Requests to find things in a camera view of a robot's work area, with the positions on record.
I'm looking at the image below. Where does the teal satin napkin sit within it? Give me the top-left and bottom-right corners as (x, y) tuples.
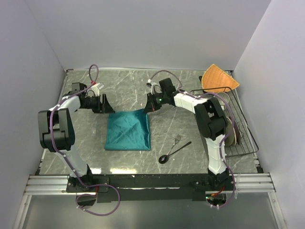
(104, 109), (151, 151)

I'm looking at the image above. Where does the black wire dish rack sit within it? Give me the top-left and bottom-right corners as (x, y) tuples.
(190, 86), (260, 158)

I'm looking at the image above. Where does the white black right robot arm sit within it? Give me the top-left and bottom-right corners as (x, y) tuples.
(144, 78), (229, 190)

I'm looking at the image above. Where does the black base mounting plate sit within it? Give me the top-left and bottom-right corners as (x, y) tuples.
(66, 174), (233, 203)

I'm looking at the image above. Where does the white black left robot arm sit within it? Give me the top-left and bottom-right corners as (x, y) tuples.
(38, 82), (115, 192)

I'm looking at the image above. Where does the black spoon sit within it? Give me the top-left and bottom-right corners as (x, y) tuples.
(158, 141), (192, 164)

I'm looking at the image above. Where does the aluminium rail frame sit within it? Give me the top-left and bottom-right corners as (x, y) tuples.
(13, 173), (286, 229)

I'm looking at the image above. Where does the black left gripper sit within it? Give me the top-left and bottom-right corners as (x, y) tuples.
(81, 94), (115, 114)

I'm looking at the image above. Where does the olive green plate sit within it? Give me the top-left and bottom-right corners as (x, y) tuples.
(224, 117), (235, 147)

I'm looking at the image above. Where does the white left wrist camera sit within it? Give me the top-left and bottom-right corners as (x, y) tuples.
(87, 83), (104, 96)

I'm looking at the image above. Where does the silver fork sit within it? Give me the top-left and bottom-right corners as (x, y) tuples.
(166, 134), (182, 156)

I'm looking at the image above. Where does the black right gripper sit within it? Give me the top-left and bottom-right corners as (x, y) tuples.
(143, 92), (167, 114)

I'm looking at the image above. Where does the dark brown plate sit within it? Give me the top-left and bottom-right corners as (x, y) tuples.
(234, 121), (241, 145)

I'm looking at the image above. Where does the orange woven fan basket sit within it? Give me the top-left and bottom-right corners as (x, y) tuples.
(201, 64), (240, 93)

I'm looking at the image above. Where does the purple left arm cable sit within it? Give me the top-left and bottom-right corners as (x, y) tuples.
(49, 63), (121, 217)

